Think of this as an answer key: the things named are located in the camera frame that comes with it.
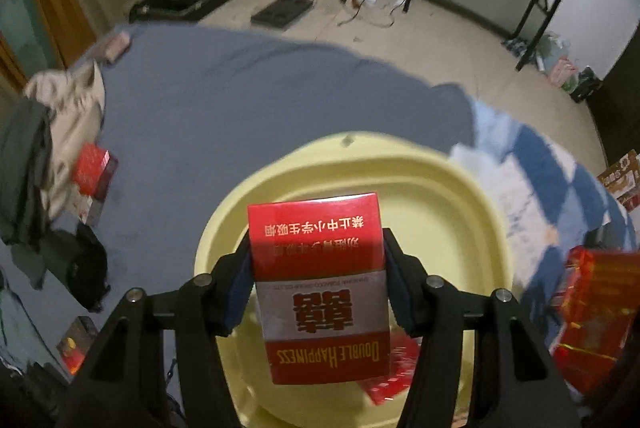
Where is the red Double Happiness cigarette pack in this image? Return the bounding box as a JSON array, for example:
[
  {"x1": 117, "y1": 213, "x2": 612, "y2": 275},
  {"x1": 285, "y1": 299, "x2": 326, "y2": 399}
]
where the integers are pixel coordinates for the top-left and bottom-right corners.
[{"x1": 247, "y1": 193, "x2": 390, "y2": 386}]

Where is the shiny red wrapped box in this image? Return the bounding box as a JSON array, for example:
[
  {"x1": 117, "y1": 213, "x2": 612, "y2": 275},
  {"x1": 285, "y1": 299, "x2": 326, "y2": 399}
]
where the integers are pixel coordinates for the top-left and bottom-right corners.
[{"x1": 551, "y1": 246, "x2": 639, "y2": 396}]

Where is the yellow plastic basin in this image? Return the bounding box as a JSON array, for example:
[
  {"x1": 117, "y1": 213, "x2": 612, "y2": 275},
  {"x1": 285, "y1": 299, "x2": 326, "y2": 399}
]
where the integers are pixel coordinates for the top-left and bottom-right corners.
[{"x1": 194, "y1": 133, "x2": 513, "y2": 427}]

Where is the blue white checkered blanket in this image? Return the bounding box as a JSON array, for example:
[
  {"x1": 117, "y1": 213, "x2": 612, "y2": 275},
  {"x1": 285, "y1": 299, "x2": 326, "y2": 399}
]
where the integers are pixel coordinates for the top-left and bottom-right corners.
[{"x1": 450, "y1": 99, "x2": 638, "y2": 346}]

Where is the red box by jacket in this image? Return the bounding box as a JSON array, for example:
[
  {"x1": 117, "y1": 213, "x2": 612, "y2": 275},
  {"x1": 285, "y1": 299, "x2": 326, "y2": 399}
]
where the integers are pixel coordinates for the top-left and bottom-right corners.
[{"x1": 72, "y1": 143, "x2": 118, "y2": 200}]

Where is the grey bed sheet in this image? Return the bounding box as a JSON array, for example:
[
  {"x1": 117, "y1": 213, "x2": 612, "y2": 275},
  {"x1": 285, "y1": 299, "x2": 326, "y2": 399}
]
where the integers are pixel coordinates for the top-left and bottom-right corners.
[{"x1": 96, "y1": 24, "x2": 475, "y2": 312}]

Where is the beige jacket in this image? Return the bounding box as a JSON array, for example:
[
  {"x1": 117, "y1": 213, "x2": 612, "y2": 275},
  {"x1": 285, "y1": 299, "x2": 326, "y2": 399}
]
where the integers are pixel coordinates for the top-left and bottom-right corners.
[{"x1": 23, "y1": 60, "x2": 105, "y2": 221}]

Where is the black foam tray insert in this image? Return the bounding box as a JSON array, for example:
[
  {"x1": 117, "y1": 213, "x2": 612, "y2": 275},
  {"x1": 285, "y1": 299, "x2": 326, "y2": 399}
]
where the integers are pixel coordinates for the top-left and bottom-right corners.
[{"x1": 250, "y1": 0, "x2": 314, "y2": 30}]

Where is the power strip with cables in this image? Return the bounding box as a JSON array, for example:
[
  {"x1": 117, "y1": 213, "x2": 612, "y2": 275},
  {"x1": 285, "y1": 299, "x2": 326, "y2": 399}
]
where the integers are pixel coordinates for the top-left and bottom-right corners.
[{"x1": 336, "y1": 0, "x2": 407, "y2": 29}]

